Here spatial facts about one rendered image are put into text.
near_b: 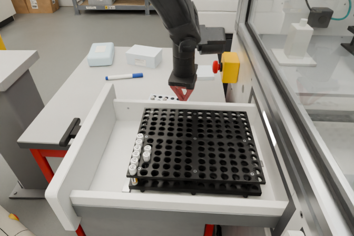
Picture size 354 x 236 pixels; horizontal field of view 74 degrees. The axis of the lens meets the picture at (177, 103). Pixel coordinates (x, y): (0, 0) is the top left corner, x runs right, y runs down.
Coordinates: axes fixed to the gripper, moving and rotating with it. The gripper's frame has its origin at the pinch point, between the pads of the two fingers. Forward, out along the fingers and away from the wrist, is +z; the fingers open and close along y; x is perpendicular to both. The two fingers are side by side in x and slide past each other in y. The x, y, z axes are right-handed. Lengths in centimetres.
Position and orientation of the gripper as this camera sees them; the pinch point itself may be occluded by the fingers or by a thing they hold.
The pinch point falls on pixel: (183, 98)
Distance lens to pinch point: 69.2
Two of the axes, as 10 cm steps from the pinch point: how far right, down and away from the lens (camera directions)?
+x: -9.8, -1.2, 1.7
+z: 0.2, 7.8, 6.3
